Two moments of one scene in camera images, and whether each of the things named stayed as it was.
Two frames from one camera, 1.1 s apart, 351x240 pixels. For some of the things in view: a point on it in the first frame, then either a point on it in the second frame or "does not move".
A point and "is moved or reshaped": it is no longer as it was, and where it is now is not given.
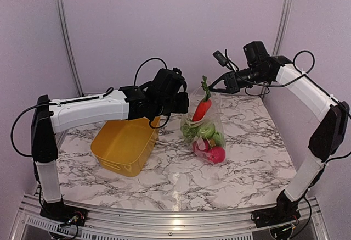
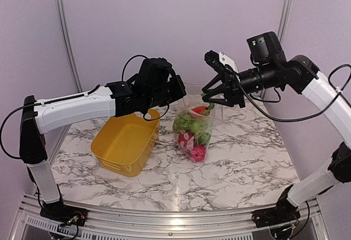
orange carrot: (201, 110) is moved or reshaped
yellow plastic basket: (123, 146) does not move
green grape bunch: (189, 132) → (182, 122)
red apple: (201, 145) → (187, 139)
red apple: (216, 155) → (198, 154)
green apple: (207, 130) → (199, 126)
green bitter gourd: (218, 137) → (203, 138)
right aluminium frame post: (282, 22) does not move
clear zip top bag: (202, 129) is moved or reshaped
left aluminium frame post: (67, 34) does not move
